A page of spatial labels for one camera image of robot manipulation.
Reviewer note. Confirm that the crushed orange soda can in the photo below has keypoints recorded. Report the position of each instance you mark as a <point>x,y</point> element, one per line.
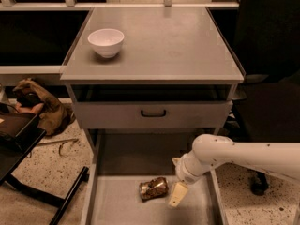
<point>155,188</point>

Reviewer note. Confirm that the black drawer handle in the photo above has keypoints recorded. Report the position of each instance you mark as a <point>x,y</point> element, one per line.
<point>147,114</point>

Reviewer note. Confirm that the black side table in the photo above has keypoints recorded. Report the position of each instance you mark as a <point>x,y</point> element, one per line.
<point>53,166</point>

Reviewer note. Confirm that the closed grey top drawer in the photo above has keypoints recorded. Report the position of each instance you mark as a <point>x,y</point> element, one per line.
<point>126,115</point>

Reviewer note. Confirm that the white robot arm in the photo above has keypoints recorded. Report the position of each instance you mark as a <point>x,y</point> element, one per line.
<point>254,183</point>

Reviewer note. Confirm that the open grey middle drawer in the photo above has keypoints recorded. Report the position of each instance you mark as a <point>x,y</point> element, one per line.
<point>123,160</point>

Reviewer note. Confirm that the grey drawer cabinet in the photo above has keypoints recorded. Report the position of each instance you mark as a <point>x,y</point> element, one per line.
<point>169,54</point>

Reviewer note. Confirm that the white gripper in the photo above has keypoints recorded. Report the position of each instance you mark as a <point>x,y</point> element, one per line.
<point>183,174</point>

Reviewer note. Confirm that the white ceramic bowl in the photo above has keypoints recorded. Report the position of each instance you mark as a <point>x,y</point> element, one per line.
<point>106,42</point>

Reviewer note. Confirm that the black office chair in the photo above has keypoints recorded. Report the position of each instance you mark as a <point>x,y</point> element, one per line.
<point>265,37</point>

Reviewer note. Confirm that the black box on table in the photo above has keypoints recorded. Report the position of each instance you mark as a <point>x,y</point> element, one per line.
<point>15,129</point>

